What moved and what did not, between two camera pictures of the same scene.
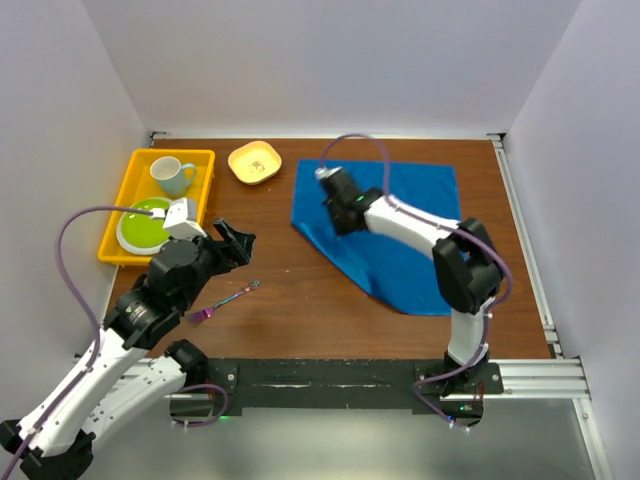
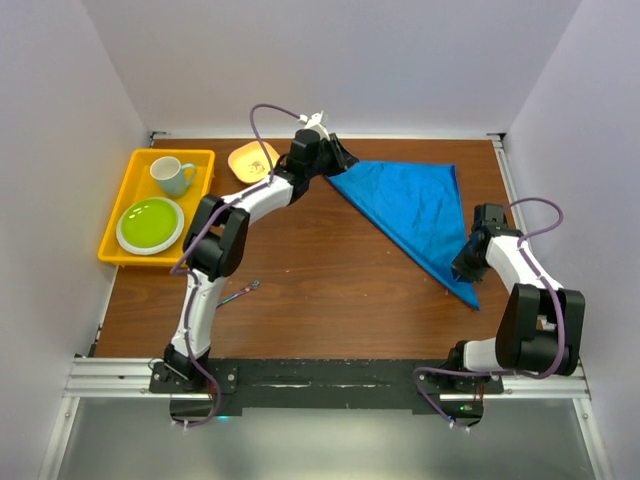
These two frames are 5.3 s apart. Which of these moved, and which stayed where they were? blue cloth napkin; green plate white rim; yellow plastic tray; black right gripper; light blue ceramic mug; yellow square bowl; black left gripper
Moved: black left gripper; black right gripper; blue cloth napkin
Stayed: yellow plastic tray; yellow square bowl; light blue ceramic mug; green plate white rim
